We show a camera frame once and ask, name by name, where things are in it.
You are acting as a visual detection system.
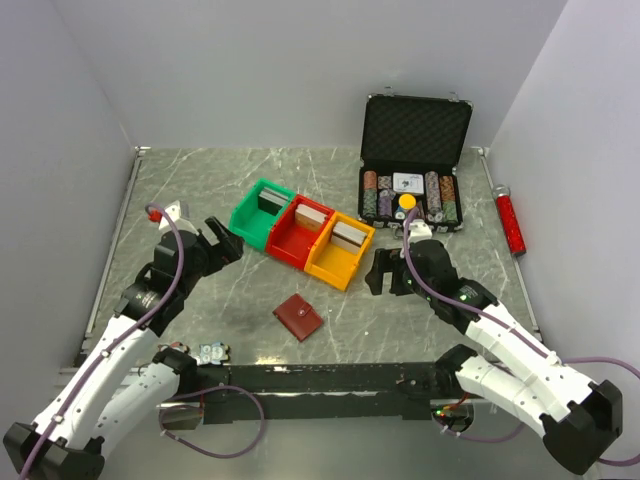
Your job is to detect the red leather card holder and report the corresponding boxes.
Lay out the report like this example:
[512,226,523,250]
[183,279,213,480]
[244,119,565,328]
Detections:
[273,294,323,342]

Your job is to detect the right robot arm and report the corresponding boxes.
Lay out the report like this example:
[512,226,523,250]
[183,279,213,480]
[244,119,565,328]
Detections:
[365,240,623,475]

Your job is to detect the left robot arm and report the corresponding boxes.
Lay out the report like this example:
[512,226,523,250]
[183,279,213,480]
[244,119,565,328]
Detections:
[3,217,243,479]

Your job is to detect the cards in yellow bin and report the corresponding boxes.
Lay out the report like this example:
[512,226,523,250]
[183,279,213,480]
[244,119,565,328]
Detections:
[330,221,367,255]

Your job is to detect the cards in green bin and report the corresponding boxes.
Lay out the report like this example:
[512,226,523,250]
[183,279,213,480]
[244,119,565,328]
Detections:
[257,187,289,216]

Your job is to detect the white playing card deck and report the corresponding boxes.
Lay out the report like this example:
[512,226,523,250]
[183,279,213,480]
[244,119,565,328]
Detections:
[392,172,425,195]

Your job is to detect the cards in red bin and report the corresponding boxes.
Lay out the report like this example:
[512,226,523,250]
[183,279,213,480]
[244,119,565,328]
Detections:
[294,203,328,233]

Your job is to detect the green plastic bin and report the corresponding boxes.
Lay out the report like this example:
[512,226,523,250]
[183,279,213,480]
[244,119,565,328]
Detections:
[229,178,295,251]

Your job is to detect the yellow plastic bin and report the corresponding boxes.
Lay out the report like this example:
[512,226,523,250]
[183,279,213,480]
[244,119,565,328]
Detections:
[304,212,375,291]

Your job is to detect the red plastic bin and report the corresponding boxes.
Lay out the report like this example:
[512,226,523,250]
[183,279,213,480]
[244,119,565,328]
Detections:
[265,194,335,271]

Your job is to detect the yellow dealer chip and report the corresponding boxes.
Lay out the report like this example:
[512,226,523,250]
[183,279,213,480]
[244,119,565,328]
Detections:
[398,193,417,211]

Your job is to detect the cartoon sticker tag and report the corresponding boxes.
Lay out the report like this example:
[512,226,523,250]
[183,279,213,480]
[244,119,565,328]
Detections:
[199,342,230,365]

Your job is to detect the black poker chip case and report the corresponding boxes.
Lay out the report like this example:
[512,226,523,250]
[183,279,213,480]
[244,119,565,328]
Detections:
[357,94,473,233]

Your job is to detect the red glitter tube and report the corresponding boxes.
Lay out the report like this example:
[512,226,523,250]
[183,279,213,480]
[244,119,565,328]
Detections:
[493,184,527,256]

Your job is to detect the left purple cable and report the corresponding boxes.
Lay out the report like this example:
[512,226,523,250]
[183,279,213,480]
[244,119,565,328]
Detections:
[19,202,266,479]

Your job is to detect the purple cable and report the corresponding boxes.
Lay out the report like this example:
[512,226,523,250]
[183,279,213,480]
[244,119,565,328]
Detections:
[402,209,640,469]
[19,202,266,479]

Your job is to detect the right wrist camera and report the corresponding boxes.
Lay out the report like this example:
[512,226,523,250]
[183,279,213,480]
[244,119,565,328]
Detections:
[403,218,432,243]

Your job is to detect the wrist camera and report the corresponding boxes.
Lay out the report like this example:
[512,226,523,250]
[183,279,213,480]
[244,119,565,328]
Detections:
[403,218,432,243]
[145,200,196,233]

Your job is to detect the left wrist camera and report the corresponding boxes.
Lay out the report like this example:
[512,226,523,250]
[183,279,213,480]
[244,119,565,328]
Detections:
[145,200,196,233]

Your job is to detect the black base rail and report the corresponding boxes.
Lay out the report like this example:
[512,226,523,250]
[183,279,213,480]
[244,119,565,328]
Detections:
[197,362,461,420]

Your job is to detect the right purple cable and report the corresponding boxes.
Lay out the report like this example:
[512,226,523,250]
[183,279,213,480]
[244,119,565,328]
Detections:
[402,209,640,469]

